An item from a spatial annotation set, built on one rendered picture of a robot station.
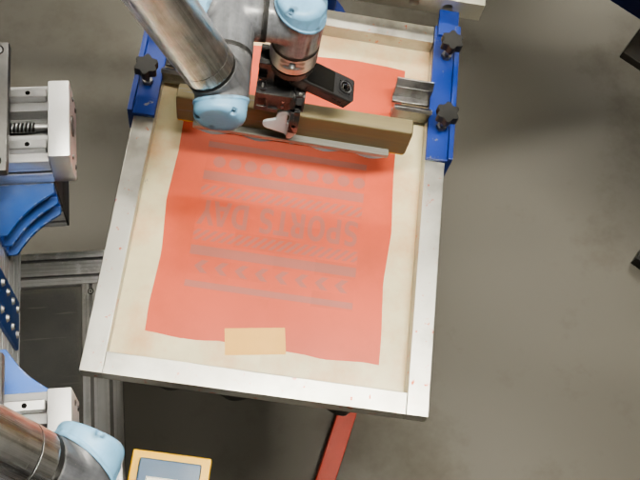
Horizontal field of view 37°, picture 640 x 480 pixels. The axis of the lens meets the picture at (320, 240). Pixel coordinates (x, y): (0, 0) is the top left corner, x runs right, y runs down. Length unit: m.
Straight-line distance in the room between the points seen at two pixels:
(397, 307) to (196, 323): 0.36
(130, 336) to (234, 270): 0.22
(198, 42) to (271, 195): 0.59
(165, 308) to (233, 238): 0.18
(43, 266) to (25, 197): 0.93
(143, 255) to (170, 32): 0.61
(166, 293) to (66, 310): 0.82
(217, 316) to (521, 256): 1.41
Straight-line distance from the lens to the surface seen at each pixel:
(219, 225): 1.72
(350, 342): 1.67
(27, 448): 0.92
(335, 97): 1.54
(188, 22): 1.19
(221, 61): 1.26
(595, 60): 3.32
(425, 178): 1.77
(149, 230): 1.72
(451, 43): 1.85
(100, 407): 2.38
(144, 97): 1.79
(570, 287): 2.91
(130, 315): 1.67
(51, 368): 2.44
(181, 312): 1.66
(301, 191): 1.76
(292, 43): 1.40
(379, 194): 1.78
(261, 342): 1.65
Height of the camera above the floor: 2.54
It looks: 66 degrees down
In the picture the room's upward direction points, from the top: 17 degrees clockwise
